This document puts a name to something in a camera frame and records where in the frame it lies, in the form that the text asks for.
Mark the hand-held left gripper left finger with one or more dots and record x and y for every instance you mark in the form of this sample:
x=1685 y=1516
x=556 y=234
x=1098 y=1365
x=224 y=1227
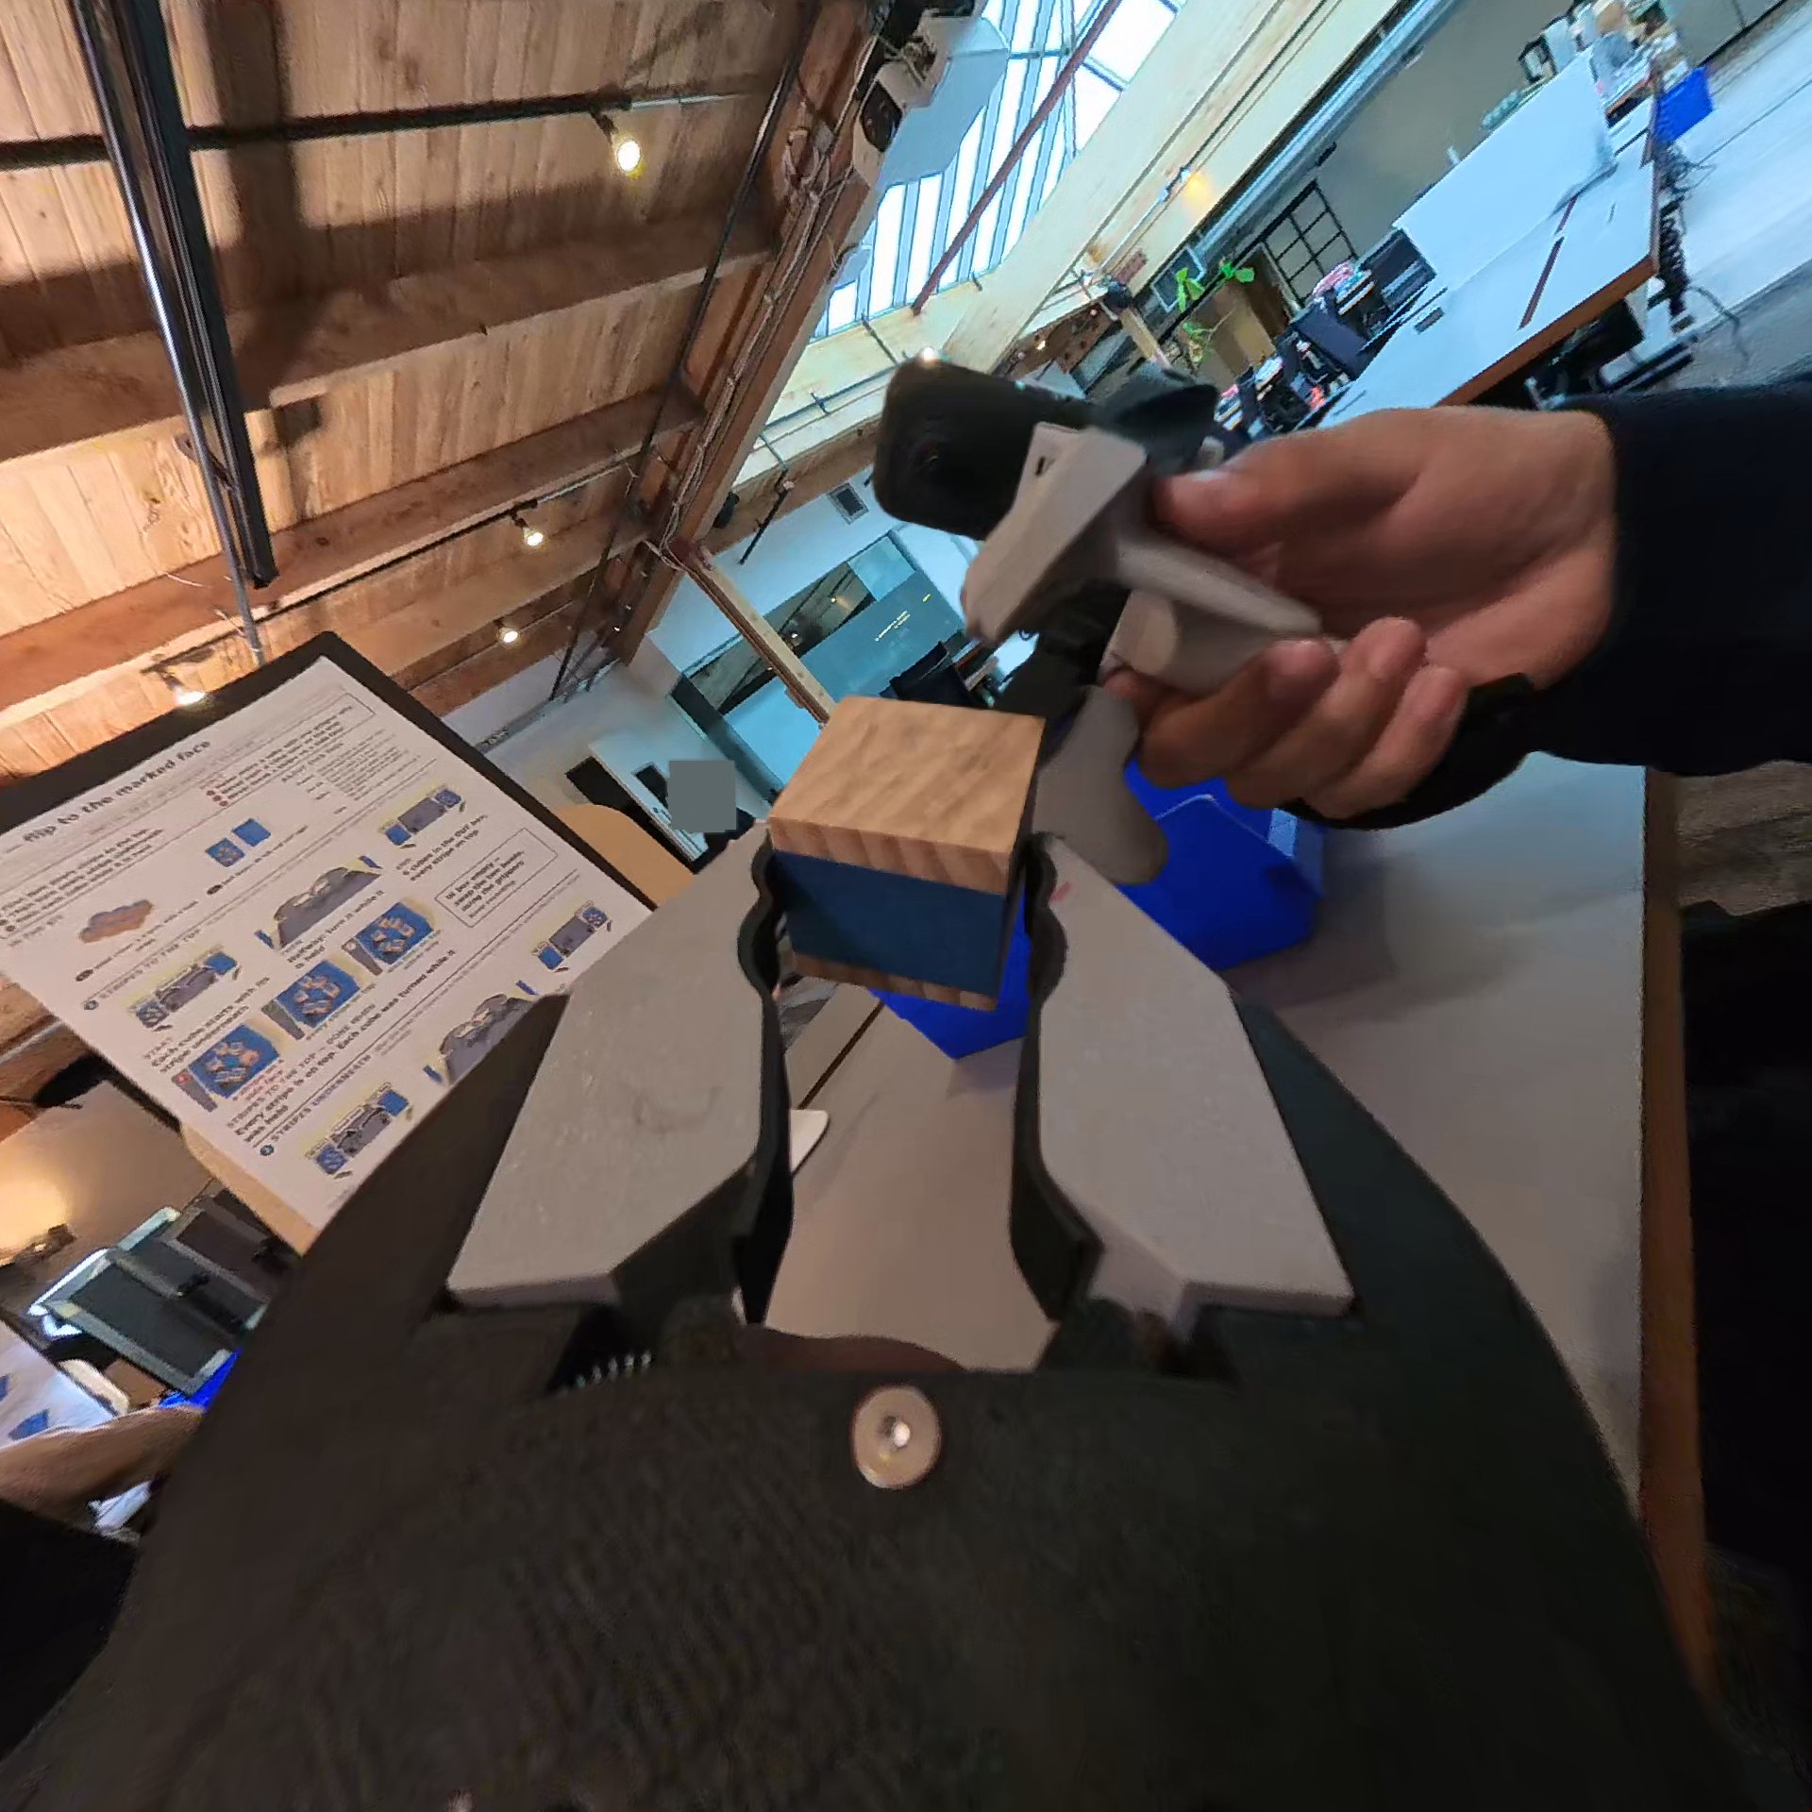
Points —
x=624 y=1118

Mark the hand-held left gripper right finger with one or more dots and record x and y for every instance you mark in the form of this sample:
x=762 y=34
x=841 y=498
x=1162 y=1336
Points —
x=1175 y=1133

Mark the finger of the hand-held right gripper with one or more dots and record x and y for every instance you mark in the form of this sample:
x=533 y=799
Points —
x=1056 y=538
x=1098 y=793

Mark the blue plastic bin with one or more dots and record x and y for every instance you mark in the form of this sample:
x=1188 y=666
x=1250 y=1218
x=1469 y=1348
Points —
x=1232 y=878

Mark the blue striped wooden cube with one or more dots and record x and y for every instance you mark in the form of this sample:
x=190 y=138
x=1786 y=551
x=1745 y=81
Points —
x=907 y=793

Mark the person's right forearm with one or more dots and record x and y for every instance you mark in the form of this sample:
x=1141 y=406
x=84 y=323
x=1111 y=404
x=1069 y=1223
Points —
x=1713 y=566

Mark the person's right hand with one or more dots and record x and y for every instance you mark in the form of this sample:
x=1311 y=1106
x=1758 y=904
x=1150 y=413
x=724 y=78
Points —
x=1445 y=538

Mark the instruction sheet on stand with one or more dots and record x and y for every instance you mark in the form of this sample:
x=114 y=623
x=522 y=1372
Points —
x=631 y=849

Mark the green potted plant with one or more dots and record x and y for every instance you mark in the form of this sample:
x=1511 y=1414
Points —
x=1203 y=291

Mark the printed instruction sheet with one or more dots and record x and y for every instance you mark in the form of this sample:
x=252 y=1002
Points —
x=326 y=906

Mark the skylight window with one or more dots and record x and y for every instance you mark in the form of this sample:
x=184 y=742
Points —
x=1048 y=70

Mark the long white table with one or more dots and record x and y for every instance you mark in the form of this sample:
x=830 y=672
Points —
x=1501 y=268

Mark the blue storage crate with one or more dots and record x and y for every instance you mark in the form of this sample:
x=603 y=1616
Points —
x=1683 y=110

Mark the black steel beam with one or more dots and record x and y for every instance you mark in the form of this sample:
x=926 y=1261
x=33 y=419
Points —
x=178 y=283

